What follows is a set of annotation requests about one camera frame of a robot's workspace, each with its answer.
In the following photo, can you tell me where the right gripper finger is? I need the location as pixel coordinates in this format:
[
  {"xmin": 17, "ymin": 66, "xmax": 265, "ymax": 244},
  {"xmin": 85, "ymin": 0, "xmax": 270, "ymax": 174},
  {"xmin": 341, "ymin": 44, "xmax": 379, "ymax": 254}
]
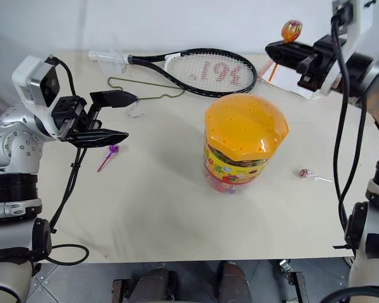
[
  {"xmin": 272, "ymin": 40, "xmax": 315, "ymax": 55},
  {"xmin": 265, "ymin": 46, "xmax": 314, "ymax": 69}
]

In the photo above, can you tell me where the metal frame bracket with caster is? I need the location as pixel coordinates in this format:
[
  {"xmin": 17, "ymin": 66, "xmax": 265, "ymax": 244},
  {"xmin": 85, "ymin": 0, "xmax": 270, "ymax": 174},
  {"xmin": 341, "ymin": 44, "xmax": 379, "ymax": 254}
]
[{"xmin": 278, "ymin": 258, "xmax": 308, "ymax": 303}]

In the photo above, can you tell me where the red white lollipop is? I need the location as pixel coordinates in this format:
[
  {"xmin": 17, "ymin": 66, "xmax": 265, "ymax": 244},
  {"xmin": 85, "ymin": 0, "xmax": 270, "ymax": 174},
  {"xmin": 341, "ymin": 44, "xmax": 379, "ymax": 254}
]
[{"xmin": 295, "ymin": 168, "xmax": 334, "ymax": 184}]

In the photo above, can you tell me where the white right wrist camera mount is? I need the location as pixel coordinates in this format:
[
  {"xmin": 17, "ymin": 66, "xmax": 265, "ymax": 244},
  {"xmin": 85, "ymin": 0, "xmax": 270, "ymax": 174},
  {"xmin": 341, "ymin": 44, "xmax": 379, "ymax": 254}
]
[{"xmin": 315, "ymin": 0, "xmax": 377, "ymax": 97}]

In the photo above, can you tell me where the orange lollipop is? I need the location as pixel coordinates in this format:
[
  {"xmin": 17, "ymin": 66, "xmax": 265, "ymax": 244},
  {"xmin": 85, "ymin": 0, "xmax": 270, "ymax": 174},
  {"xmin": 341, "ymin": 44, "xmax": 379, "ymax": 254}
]
[{"xmin": 267, "ymin": 20, "xmax": 304, "ymax": 83}]

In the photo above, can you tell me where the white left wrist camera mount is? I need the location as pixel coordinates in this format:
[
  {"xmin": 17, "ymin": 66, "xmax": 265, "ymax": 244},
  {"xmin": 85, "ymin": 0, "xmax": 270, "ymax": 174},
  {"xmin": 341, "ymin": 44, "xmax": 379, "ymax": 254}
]
[{"xmin": 11, "ymin": 55, "xmax": 61, "ymax": 141}]

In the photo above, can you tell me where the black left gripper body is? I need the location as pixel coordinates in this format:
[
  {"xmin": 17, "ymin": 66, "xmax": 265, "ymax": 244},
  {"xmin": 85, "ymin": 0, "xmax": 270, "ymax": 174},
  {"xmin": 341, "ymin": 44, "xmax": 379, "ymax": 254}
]
[{"xmin": 51, "ymin": 95, "xmax": 102, "ymax": 142}]

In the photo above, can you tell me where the green wire hanger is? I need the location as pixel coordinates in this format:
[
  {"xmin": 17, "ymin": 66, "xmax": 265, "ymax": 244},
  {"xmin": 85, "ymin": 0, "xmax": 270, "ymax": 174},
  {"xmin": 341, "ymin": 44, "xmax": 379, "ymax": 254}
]
[{"xmin": 107, "ymin": 76, "xmax": 186, "ymax": 119}]

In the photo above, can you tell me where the white paper sheet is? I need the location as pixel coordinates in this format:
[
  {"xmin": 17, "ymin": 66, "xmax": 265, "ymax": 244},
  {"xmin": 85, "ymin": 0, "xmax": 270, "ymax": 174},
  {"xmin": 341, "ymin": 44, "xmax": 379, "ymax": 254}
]
[{"xmin": 259, "ymin": 59, "xmax": 323, "ymax": 102}]

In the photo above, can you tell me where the clear plastic bag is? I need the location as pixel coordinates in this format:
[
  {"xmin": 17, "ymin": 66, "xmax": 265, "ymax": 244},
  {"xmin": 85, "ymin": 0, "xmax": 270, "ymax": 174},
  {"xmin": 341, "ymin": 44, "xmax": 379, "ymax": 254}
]
[{"xmin": 96, "ymin": 39, "xmax": 129, "ymax": 76}]

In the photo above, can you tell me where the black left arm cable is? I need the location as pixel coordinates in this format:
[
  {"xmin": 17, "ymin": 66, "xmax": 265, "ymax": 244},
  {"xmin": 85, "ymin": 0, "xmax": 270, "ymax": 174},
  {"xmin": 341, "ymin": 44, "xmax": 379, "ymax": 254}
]
[{"xmin": 44, "ymin": 55, "xmax": 90, "ymax": 266}]

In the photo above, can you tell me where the dark rounded shape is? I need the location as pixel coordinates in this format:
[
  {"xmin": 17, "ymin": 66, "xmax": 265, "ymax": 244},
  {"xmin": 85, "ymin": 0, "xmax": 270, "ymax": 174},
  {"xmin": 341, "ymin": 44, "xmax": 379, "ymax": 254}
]
[
  {"xmin": 220, "ymin": 261, "xmax": 253, "ymax": 303},
  {"xmin": 135, "ymin": 267, "xmax": 178, "ymax": 303}
]

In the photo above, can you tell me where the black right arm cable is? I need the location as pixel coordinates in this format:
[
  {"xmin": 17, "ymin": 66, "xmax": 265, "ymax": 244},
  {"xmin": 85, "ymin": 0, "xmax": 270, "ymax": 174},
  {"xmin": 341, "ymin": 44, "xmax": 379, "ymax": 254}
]
[{"xmin": 330, "ymin": 5, "xmax": 369, "ymax": 250}]

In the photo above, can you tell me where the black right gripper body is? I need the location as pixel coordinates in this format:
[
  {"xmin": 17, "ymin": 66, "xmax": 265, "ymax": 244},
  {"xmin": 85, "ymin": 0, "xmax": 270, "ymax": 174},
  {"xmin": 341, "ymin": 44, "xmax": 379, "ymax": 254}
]
[{"xmin": 296, "ymin": 35, "xmax": 347, "ymax": 92}]

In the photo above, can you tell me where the black tennis racket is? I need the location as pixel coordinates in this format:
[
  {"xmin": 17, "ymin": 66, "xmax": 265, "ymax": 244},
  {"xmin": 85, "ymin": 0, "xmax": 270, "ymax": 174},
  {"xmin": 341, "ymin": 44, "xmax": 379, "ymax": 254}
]
[{"xmin": 88, "ymin": 47, "xmax": 259, "ymax": 98}]

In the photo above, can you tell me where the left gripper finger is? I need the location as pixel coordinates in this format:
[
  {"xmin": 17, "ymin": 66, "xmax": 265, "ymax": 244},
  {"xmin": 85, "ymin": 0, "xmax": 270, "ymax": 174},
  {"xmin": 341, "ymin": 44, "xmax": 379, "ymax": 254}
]
[
  {"xmin": 89, "ymin": 90, "xmax": 140, "ymax": 110},
  {"xmin": 70, "ymin": 128, "xmax": 129, "ymax": 149}
]

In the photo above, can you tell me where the colourful plastic lollipop jar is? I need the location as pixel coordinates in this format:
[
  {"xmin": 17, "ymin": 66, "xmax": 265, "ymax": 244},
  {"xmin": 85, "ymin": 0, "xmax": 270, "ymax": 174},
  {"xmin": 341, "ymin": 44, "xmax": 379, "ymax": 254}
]
[{"xmin": 202, "ymin": 138, "xmax": 274, "ymax": 198}]

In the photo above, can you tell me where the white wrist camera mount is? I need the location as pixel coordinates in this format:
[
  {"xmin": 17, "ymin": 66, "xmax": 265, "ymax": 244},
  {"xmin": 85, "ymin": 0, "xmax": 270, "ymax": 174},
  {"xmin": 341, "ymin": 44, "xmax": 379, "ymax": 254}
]
[
  {"xmin": 11, "ymin": 55, "xmax": 61, "ymax": 141},
  {"xmin": 315, "ymin": 0, "xmax": 377, "ymax": 97}
]

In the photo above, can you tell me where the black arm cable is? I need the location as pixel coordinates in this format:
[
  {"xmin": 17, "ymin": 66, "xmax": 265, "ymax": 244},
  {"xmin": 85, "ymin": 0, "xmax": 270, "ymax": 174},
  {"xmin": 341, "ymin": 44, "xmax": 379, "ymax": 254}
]
[
  {"xmin": 44, "ymin": 55, "xmax": 90, "ymax": 266},
  {"xmin": 330, "ymin": 5, "xmax": 369, "ymax": 250}
]

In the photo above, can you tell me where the purple lollipop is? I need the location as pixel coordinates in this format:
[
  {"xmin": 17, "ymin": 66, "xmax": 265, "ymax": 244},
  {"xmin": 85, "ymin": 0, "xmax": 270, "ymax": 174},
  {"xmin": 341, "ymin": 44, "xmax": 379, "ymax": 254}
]
[{"xmin": 97, "ymin": 144, "xmax": 121, "ymax": 173}]

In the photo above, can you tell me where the orange perforated jar lid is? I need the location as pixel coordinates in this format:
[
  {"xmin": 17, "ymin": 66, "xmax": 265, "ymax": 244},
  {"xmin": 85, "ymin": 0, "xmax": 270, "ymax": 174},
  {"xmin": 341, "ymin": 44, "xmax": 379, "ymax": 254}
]
[{"xmin": 204, "ymin": 93, "xmax": 290, "ymax": 162}]

